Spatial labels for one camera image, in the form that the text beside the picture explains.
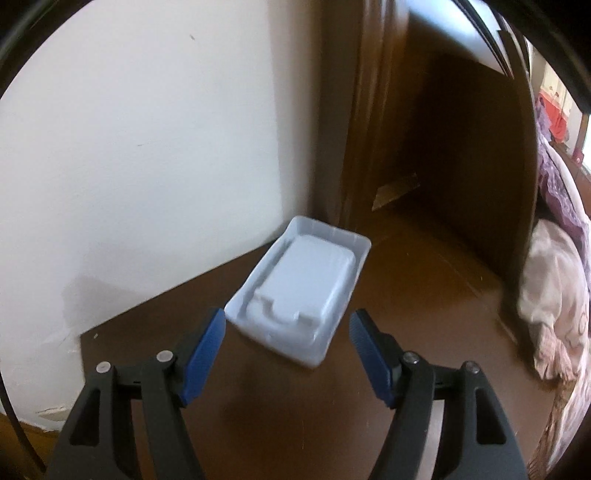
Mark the brown wooden headboard panel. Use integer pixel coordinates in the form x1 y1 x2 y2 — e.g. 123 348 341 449
339 0 543 342

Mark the white plastic tray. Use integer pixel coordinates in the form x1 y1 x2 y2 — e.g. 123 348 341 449
224 215 374 369

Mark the pink floral quilt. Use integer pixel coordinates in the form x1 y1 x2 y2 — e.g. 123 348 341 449
515 217 591 476

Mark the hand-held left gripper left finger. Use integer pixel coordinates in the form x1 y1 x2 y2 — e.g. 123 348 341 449
46 308 227 480

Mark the purple patterned cloth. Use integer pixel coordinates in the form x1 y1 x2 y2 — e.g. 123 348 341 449
536 138 587 241

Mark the red hanging cloth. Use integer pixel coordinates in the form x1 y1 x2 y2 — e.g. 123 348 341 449
538 90 570 141

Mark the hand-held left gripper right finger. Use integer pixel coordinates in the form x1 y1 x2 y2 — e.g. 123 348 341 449
348 309 529 480

